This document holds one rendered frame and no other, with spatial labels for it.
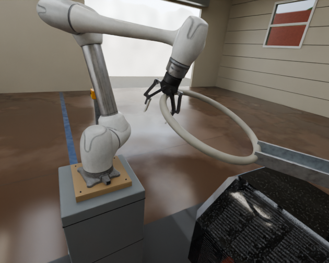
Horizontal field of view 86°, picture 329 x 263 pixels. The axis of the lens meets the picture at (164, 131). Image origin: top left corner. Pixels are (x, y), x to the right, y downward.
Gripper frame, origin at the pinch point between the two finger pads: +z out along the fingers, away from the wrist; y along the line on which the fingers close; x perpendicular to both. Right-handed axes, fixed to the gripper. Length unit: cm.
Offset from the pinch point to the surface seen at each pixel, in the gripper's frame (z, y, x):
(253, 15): -133, 64, 823
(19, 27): 161, -486, 336
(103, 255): 78, 11, -33
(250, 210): 20, 64, -5
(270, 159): -13, 47, -12
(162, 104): -10.8, 2.1, -10.4
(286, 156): -13, 56, -3
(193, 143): -9.8, 18.7, -23.1
